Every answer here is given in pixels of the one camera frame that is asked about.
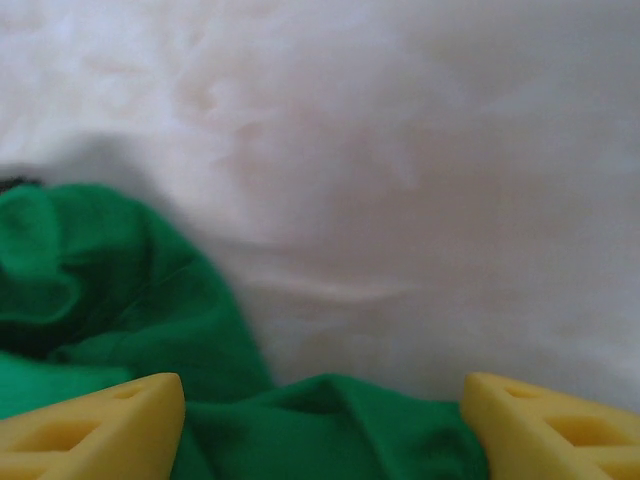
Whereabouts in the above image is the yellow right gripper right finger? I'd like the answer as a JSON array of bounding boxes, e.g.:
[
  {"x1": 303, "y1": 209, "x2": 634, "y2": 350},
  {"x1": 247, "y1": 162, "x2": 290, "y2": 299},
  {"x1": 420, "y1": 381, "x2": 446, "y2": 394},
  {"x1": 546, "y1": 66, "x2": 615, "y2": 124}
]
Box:
[{"x1": 460, "y1": 370, "x2": 640, "y2": 480}]

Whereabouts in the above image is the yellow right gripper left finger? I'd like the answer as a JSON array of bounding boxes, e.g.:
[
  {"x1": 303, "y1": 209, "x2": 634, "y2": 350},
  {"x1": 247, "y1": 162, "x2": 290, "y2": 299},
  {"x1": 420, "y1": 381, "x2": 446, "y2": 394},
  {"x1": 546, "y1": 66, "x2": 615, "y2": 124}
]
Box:
[{"x1": 0, "y1": 372, "x2": 186, "y2": 480}]

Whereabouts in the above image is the green t-shirt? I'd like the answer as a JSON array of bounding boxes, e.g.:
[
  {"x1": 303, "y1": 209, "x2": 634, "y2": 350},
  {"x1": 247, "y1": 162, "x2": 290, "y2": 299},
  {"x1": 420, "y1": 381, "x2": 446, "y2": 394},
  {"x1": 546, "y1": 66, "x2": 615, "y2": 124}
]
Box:
[{"x1": 0, "y1": 183, "x2": 489, "y2": 480}]

